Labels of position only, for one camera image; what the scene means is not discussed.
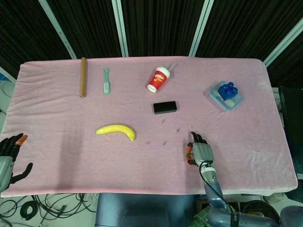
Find black coiled cable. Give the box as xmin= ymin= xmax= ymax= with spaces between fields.
xmin=20 ymin=201 xmax=38 ymax=219

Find blue toy brick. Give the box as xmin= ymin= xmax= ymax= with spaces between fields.
xmin=217 ymin=81 xmax=239 ymax=101

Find black pleated curtain panel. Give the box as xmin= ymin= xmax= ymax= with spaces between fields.
xmin=0 ymin=0 xmax=73 ymax=79
xmin=266 ymin=30 xmax=303 ymax=89
xmin=120 ymin=0 xmax=206 ymax=57
xmin=47 ymin=0 xmax=123 ymax=59
xmin=196 ymin=0 xmax=303 ymax=64

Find tangled black floor cables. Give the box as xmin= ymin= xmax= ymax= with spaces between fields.
xmin=0 ymin=193 xmax=98 ymax=227

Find white partition post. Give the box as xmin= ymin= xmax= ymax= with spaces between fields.
xmin=38 ymin=0 xmax=77 ymax=60
xmin=0 ymin=66 xmax=17 ymax=82
xmin=188 ymin=0 xmax=215 ymax=57
xmin=263 ymin=17 xmax=303 ymax=67
xmin=111 ymin=0 xmax=130 ymax=57

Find red paper cup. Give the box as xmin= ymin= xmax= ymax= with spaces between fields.
xmin=146 ymin=66 xmax=171 ymax=93

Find yellow toy banana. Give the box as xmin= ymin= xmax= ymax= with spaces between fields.
xmin=95 ymin=123 xmax=136 ymax=141

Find brown wooden rolling pin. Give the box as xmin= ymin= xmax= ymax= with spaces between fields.
xmin=79 ymin=57 xmax=88 ymax=98

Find black waste bin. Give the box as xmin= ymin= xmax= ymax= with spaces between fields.
xmin=241 ymin=200 xmax=281 ymax=227

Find clear container blue rim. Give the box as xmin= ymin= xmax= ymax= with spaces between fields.
xmin=208 ymin=81 xmax=243 ymax=112

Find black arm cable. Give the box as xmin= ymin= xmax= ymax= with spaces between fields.
xmin=198 ymin=160 xmax=235 ymax=215

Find black rectangular box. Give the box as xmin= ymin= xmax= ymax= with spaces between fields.
xmin=152 ymin=100 xmax=178 ymax=115

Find green plaid cloth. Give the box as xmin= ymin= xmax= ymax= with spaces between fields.
xmin=194 ymin=205 xmax=212 ymax=227

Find blue-grey robot torso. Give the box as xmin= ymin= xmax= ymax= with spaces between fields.
xmin=96 ymin=192 xmax=196 ymax=227

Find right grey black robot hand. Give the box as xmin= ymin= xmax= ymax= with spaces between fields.
xmin=185 ymin=131 xmax=215 ymax=169

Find black equipment case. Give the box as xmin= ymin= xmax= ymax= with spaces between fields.
xmin=278 ymin=86 xmax=303 ymax=154

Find brown cardboard box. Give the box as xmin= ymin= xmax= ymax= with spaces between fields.
xmin=195 ymin=195 xmax=242 ymax=213

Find pink table cloth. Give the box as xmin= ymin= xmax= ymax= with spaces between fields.
xmin=0 ymin=56 xmax=298 ymax=198

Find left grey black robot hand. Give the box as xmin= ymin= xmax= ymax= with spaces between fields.
xmin=0 ymin=133 xmax=33 ymax=192

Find green plastic brush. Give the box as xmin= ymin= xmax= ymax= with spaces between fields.
xmin=102 ymin=68 xmax=112 ymax=96

